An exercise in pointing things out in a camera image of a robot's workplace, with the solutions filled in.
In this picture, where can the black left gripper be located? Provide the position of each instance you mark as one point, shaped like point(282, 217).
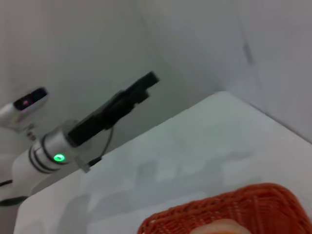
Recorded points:
point(97, 119)

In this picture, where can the orange woven plastic basket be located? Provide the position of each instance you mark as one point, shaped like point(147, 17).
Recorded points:
point(256, 207)

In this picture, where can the orange striped bread loaf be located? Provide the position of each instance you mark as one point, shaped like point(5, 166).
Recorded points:
point(219, 228)

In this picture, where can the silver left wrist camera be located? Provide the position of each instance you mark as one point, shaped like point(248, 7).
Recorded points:
point(29, 101)

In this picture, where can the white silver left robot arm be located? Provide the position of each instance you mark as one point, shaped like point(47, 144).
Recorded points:
point(46, 156)

